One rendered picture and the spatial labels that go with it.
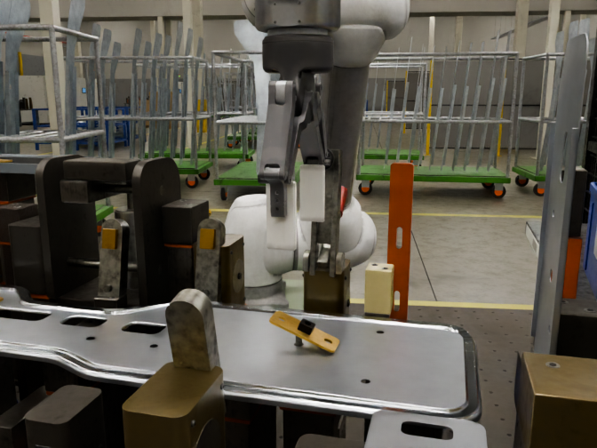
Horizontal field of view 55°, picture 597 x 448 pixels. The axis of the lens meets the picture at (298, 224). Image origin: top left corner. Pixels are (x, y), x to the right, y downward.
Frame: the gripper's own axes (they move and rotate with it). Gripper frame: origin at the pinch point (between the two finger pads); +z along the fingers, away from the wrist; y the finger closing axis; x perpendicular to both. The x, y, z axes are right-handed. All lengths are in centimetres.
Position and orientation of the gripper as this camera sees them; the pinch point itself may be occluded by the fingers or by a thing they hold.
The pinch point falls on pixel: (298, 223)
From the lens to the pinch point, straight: 65.1
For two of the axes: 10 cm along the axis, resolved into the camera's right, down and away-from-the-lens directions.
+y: -2.5, 2.1, -9.4
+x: 9.7, 0.5, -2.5
